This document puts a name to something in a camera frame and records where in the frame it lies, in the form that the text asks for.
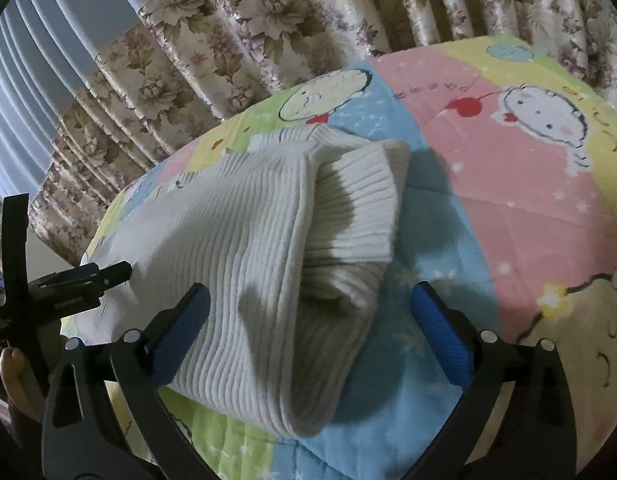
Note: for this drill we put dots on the person's left hand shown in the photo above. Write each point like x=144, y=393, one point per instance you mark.
x=12, y=364

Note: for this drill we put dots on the blue and floral curtain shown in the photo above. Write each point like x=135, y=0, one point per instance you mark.
x=95, y=93

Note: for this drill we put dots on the colourful cartoon striped quilt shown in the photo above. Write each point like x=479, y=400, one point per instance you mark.
x=510, y=212

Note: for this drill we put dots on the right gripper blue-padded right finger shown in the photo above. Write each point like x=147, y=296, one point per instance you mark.
x=515, y=418

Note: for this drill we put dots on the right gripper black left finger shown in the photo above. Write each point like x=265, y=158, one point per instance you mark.
x=82, y=438

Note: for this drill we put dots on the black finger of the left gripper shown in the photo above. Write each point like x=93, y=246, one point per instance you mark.
x=116, y=274

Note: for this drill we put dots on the cream ribbed knit sweater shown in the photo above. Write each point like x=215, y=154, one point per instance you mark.
x=292, y=237

